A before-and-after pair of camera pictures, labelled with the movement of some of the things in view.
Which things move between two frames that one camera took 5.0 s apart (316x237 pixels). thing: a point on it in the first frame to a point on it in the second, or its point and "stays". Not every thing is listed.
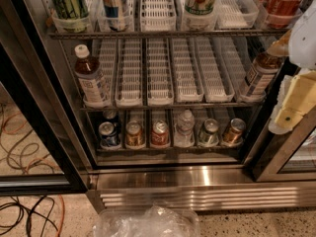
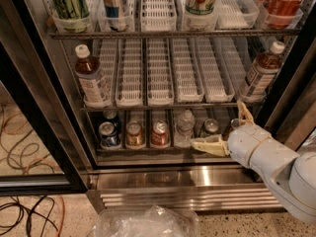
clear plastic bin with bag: (153, 221) stays
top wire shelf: (102, 35) stays
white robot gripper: (304, 43) to (246, 142)
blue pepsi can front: (109, 138) stays
